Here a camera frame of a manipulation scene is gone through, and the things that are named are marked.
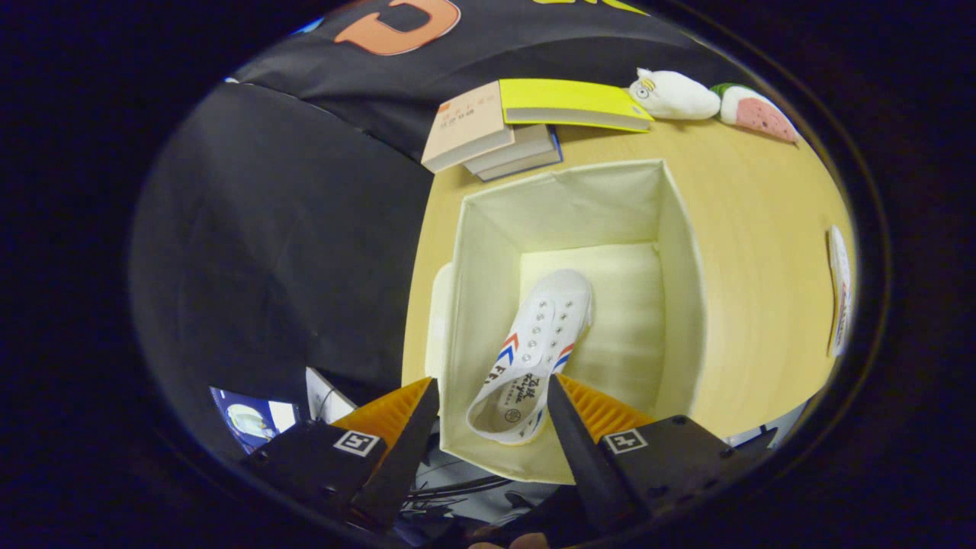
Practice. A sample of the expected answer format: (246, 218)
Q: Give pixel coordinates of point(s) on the grey cover book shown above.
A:
(511, 151)

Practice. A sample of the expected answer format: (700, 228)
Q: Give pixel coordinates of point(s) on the watermelon slice plush toy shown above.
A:
(762, 116)

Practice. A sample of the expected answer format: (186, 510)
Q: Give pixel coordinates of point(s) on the tan cover book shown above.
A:
(465, 130)

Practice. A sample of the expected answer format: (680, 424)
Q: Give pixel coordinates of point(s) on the white canvas shoe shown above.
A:
(541, 328)
(840, 282)

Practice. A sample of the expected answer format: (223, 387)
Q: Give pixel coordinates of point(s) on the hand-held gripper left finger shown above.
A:
(400, 469)

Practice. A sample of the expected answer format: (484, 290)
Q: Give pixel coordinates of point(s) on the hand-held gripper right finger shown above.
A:
(579, 457)

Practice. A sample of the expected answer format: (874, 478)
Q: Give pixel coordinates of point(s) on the white paper sheet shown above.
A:
(324, 396)

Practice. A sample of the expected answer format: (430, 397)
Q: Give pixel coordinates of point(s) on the white plush toy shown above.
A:
(675, 95)

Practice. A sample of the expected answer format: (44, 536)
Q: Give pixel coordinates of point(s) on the cream fabric storage box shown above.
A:
(488, 252)

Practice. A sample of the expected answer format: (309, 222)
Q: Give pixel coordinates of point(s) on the yellow cover book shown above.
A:
(568, 99)

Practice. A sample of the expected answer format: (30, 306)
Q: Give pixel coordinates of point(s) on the blue cover book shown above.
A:
(545, 162)

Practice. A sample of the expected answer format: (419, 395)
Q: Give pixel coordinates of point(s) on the black backdrop cloth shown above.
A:
(267, 252)

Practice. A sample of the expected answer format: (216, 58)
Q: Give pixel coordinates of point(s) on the computer screen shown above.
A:
(252, 423)

